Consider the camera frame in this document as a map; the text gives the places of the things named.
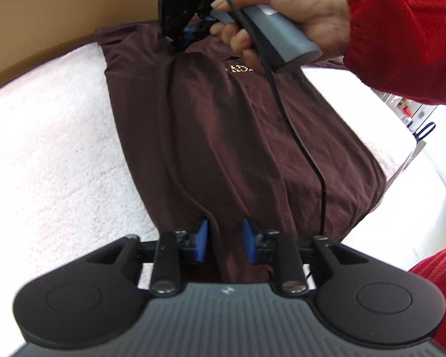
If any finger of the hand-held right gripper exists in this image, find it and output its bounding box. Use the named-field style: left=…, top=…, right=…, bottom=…
left=169, top=16, right=214, bottom=56

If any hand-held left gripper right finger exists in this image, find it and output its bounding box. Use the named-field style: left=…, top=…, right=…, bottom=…
left=241, top=216, right=362, bottom=297

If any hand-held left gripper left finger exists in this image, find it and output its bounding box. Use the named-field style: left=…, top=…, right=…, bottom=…
left=85, top=217, right=211, bottom=298

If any dark maroon shirt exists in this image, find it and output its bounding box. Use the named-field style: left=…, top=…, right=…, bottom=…
left=94, top=18, right=388, bottom=284

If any person's right forearm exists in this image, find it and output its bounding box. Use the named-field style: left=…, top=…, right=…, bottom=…
left=342, top=0, right=446, bottom=113

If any person's right hand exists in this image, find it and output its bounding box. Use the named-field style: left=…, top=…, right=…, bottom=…
left=209, top=0, right=352, bottom=71

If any large cardboard box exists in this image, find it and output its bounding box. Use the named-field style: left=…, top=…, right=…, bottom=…
left=0, top=0, right=344, bottom=95

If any white towel-covered table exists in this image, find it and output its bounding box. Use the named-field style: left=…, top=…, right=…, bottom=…
left=0, top=41, right=426, bottom=357

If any person's red sweater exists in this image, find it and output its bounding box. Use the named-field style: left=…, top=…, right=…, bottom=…
left=408, top=242, right=446, bottom=357

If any black cable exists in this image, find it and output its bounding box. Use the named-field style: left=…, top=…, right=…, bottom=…
left=207, top=0, right=328, bottom=236

